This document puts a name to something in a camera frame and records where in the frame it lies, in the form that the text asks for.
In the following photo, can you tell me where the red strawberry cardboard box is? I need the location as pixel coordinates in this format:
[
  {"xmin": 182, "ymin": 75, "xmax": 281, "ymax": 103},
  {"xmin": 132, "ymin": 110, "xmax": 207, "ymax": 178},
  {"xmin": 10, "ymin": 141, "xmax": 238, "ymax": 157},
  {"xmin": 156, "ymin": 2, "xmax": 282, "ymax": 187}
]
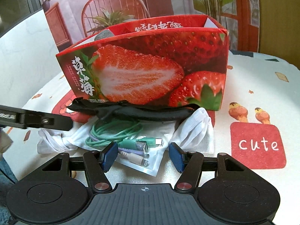
[{"xmin": 56, "ymin": 15, "xmax": 229, "ymax": 111}]

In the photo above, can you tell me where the green charging cable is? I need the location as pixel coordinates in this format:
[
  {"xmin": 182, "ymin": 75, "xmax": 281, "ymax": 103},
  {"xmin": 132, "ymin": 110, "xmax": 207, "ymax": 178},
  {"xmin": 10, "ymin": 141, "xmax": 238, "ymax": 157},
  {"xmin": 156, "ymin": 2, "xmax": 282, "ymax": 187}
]
[{"xmin": 85, "ymin": 118, "xmax": 163, "ymax": 149}]

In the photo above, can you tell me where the clear plastic cable bag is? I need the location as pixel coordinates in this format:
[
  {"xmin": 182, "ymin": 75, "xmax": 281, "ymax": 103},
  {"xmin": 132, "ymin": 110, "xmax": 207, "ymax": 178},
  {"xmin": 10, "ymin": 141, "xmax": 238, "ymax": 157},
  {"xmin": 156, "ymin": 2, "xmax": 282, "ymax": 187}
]
[{"xmin": 116, "ymin": 146, "xmax": 167, "ymax": 177}]

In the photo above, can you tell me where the wooden panel board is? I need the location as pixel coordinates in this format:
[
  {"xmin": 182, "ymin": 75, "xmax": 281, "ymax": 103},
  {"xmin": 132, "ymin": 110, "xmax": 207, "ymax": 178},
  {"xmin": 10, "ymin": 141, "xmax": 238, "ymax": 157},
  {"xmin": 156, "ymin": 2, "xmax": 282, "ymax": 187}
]
[{"xmin": 259, "ymin": 0, "xmax": 299, "ymax": 68}]

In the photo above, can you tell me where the black eye mask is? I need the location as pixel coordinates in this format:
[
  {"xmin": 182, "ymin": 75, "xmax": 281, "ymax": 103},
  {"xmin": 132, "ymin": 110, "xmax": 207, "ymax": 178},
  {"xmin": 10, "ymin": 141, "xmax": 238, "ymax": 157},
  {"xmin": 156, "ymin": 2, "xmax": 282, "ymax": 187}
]
[{"xmin": 68, "ymin": 97, "xmax": 200, "ymax": 122}]

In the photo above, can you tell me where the white cotton cloth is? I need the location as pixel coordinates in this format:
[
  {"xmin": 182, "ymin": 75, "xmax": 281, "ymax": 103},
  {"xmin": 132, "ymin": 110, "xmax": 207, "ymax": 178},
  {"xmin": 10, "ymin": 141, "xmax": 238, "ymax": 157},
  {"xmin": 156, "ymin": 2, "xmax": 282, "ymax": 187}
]
[{"xmin": 37, "ymin": 108, "xmax": 215, "ymax": 155}]

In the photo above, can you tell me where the person's left hand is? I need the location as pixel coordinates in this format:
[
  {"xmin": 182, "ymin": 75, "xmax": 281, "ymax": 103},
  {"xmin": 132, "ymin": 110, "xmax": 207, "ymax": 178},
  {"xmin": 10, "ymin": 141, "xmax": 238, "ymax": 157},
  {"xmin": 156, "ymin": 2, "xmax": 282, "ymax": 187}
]
[{"xmin": 0, "ymin": 127, "xmax": 13, "ymax": 159}]

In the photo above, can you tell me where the grey rolled cloth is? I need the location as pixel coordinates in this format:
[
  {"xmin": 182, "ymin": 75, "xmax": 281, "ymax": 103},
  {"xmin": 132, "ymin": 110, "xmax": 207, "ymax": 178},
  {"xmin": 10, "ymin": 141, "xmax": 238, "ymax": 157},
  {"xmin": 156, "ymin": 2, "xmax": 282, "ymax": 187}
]
[{"xmin": 94, "ymin": 29, "xmax": 114, "ymax": 41}]

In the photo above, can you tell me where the printed living room backdrop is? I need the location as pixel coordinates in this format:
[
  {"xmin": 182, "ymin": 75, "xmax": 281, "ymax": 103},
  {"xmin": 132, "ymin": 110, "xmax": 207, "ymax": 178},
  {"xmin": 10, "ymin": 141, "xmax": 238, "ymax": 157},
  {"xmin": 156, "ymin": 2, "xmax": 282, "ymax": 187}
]
[{"xmin": 40, "ymin": 0, "xmax": 260, "ymax": 52}]

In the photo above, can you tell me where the dark window frame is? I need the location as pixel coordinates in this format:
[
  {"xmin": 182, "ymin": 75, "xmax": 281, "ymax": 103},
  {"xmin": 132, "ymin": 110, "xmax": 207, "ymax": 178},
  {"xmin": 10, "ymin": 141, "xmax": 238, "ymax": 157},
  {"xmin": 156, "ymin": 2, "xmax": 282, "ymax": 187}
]
[{"xmin": 0, "ymin": 0, "xmax": 42, "ymax": 36}]

